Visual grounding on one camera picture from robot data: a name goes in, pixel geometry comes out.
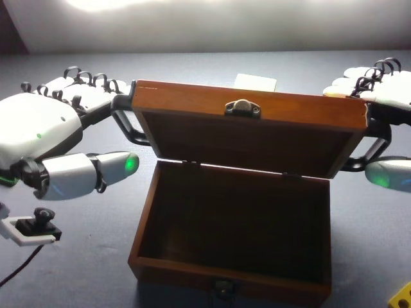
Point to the wooden box lid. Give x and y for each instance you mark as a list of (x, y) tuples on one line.
[(192, 99)]

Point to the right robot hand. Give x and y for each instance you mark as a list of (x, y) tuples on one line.
[(391, 88)]

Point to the white camera bracket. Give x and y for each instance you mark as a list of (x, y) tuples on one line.
[(35, 241)]

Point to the grey table cloth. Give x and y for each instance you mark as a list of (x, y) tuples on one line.
[(96, 256)]

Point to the wooden box base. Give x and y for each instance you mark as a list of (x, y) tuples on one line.
[(224, 224)]

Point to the white paper card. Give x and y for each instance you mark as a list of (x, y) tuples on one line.
[(253, 81)]

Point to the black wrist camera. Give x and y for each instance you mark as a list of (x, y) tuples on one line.
[(32, 226)]

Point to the yellow block with holes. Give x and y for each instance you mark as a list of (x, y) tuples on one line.
[(403, 300)]

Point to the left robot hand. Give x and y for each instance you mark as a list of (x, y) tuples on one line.
[(35, 118)]

